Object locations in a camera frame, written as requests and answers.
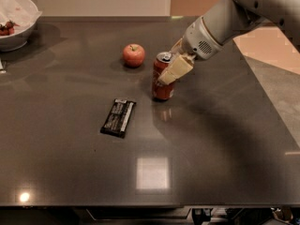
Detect white bowl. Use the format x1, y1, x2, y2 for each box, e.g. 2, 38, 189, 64
0, 21, 37, 52

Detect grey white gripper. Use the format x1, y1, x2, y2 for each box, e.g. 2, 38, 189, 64
158, 17, 223, 85

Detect red strawberries in bowl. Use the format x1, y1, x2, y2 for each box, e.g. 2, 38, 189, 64
0, 21, 17, 36

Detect black rxbar chocolate bar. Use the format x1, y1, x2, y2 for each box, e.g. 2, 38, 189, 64
100, 98, 136, 138

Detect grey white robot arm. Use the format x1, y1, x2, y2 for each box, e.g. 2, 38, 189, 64
158, 0, 300, 85

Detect white napkin in bowl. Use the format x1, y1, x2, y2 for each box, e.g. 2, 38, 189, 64
0, 0, 42, 26

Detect red apple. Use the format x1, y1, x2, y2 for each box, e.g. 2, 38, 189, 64
123, 44, 145, 68

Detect red coke can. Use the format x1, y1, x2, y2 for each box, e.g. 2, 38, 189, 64
152, 52, 174, 101

